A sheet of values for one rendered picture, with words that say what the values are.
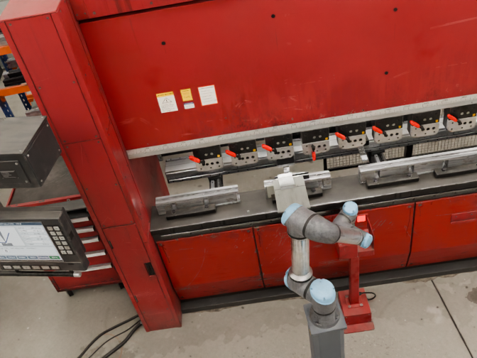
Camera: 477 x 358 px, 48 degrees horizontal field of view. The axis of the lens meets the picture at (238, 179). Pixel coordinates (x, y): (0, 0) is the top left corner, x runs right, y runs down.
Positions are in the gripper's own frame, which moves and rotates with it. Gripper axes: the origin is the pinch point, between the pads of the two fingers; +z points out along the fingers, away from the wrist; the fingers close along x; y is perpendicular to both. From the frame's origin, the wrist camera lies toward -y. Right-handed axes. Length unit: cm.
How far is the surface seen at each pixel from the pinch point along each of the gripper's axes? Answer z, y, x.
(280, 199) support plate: -11.1, -19.2, -33.6
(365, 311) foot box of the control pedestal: 64, 32, 10
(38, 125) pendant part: -111, -22, -128
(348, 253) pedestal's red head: 8.9, 10.7, 0.1
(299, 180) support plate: -6.7, -31.6, -20.3
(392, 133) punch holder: -28, -40, 33
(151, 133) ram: -51, -50, -96
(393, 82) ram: -58, -52, 32
